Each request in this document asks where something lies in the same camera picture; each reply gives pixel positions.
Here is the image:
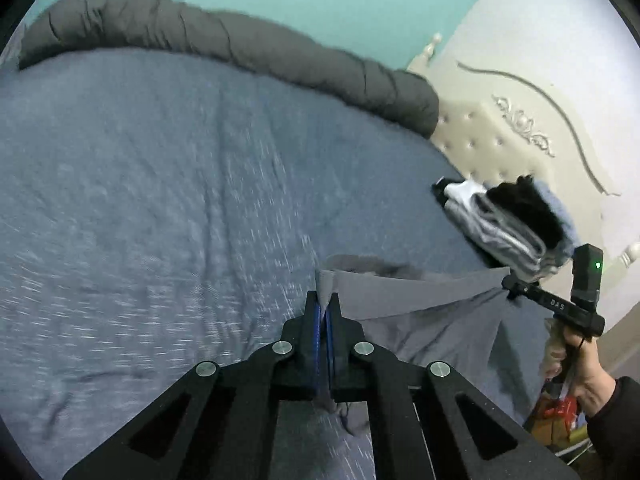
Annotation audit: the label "person's right hand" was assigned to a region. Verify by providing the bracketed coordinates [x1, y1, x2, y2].
[542, 317, 618, 418]

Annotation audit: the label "cream tufted headboard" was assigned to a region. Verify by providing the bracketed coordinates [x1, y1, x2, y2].
[405, 32, 640, 286]

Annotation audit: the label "grey boxer briefs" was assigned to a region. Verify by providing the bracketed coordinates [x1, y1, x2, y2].
[315, 254, 513, 436]

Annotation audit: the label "person's right forearm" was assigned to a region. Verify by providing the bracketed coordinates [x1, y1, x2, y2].
[584, 376, 640, 480]

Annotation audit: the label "dark grey rolled duvet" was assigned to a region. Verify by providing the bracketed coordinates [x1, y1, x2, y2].
[17, 0, 441, 138]

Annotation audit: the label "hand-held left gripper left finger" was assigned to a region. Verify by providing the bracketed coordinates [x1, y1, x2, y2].
[62, 291, 323, 480]

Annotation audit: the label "orange box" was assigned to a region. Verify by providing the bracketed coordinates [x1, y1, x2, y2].
[524, 412, 576, 448]

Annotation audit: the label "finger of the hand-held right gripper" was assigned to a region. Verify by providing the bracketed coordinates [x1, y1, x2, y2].
[501, 274, 532, 302]

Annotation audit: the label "white garment with black trim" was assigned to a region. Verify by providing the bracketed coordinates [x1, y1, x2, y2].
[432, 176, 488, 211]

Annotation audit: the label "stack of folded clothes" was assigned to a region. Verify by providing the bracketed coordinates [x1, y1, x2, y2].
[445, 192, 548, 278]

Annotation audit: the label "red packet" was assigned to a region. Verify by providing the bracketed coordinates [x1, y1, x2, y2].
[542, 394, 581, 421]

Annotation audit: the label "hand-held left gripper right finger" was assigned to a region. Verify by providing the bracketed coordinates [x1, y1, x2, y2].
[326, 292, 581, 480]

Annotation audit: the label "blue-grey bed sheet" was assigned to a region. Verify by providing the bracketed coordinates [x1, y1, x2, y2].
[0, 25, 556, 480]

